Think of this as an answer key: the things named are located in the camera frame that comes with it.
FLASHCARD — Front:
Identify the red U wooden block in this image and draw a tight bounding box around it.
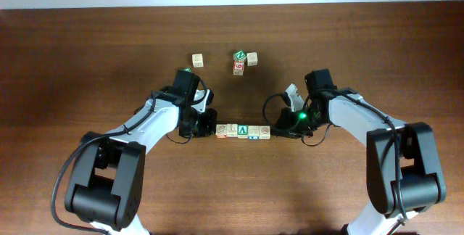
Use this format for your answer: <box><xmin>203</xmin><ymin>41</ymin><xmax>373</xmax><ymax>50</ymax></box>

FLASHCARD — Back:
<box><xmin>215</xmin><ymin>124</ymin><xmax>227</xmax><ymax>139</ymax></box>

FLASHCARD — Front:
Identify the number 2 blue block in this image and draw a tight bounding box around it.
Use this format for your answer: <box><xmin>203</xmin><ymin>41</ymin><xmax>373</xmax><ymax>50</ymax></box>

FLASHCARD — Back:
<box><xmin>248</xmin><ymin>125</ymin><xmax>260</xmax><ymax>140</ymax></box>

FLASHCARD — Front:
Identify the sailboat yellow I block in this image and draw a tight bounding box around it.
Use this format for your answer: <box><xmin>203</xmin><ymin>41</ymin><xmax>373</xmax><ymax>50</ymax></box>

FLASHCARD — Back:
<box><xmin>226</xmin><ymin>123</ymin><xmax>238</xmax><ymax>138</ymax></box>

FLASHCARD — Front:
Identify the green A wooden block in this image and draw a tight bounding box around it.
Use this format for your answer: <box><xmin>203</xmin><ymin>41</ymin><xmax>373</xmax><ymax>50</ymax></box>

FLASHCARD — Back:
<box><xmin>237</xmin><ymin>125</ymin><xmax>249</xmax><ymax>139</ymax></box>

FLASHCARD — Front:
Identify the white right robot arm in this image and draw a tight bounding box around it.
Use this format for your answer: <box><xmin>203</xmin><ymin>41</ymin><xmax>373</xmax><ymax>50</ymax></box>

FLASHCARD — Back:
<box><xmin>270</xmin><ymin>69</ymin><xmax>447</xmax><ymax>234</ymax></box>

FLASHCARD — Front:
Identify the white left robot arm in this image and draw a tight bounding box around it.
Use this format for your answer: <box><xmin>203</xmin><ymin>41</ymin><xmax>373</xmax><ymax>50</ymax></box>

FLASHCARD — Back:
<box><xmin>59</xmin><ymin>70</ymin><xmax>217</xmax><ymax>234</ymax></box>

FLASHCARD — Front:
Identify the plain E wooden block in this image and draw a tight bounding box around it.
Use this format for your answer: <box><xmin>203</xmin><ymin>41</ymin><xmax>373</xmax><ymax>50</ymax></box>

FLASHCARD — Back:
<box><xmin>191</xmin><ymin>54</ymin><xmax>204</xmax><ymax>67</ymax></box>

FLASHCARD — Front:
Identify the red 6 wooden block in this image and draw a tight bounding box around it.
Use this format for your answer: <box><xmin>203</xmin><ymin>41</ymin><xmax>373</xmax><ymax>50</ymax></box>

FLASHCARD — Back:
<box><xmin>233</xmin><ymin>61</ymin><xmax>245</xmax><ymax>75</ymax></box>

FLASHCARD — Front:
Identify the plain butterfly wooden block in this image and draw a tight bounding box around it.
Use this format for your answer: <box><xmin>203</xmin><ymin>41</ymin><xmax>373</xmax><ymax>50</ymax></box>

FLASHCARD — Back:
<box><xmin>246</xmin><ymin>52</ymin><xmax>258</xmax><ymax>66</ymax></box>

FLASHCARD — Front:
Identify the green N wooden block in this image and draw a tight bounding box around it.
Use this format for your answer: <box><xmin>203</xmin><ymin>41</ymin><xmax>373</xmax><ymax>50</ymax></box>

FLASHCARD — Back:
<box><xmin>233</xmin><ymin>50</ymin><xmax>247</xmax><ymax>63</ymax></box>

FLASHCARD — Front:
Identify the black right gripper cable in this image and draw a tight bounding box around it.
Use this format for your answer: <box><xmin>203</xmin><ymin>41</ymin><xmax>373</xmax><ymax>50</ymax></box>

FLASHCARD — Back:
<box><xmin>262</xmin><ymin>92</ymin><xmax>334</xmax><ymax>147</ymax></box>

